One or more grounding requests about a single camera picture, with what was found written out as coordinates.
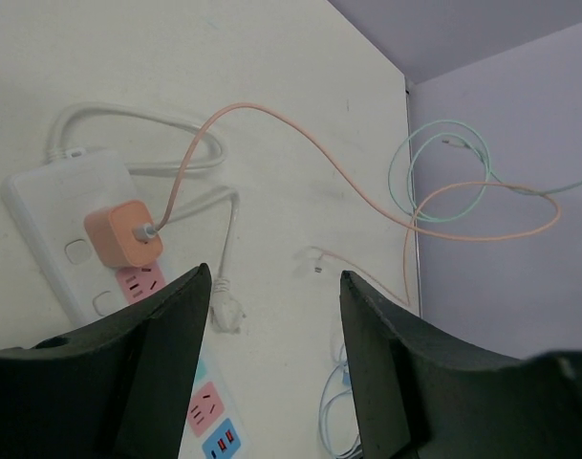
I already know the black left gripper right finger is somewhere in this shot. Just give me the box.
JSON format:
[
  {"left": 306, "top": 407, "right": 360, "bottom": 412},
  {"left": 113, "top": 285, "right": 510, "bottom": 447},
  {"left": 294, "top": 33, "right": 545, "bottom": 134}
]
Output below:
[{"left": 340, "top": 271, "right": 582, "bottom": 458}]

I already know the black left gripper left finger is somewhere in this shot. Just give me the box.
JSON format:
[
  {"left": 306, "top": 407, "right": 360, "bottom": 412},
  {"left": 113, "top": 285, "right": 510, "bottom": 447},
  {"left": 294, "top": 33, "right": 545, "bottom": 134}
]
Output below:
[{"left": 0, "top": 265, "right": 210, "bottom": 458}]

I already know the pink charger plug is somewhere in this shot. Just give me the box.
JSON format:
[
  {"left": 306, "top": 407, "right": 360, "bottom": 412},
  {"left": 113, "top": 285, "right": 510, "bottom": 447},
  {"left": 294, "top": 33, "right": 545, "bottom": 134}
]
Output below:
[{"left": 84, "top": 200, "right": 163, "bottom": 269}]

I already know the white multicolour power strip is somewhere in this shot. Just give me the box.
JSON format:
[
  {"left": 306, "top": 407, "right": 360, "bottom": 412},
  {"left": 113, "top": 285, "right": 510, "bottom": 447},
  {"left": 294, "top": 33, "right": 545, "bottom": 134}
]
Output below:
[{"left": 1, "top": 149, "right": 249, "bottom": 458}]

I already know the teal charger cable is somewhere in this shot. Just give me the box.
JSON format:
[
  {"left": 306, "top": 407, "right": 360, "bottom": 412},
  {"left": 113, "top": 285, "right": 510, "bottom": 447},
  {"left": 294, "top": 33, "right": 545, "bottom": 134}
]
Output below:
[{"left": 388, "top": 119, "right": 582, "bottom": 224}]

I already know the blue charger cable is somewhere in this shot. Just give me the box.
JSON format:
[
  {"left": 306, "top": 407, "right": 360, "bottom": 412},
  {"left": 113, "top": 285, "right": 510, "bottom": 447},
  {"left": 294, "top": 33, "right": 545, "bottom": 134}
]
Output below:
[{"left": 317, "top": 334, "right": 363, "bottom": 459}]

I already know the white power strip cord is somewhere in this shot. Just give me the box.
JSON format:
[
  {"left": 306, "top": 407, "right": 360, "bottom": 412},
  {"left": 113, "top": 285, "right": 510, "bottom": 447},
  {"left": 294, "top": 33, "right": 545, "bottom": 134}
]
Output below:
[{"left": 44, "top": 100, "right": 248, "bottom": 334}]

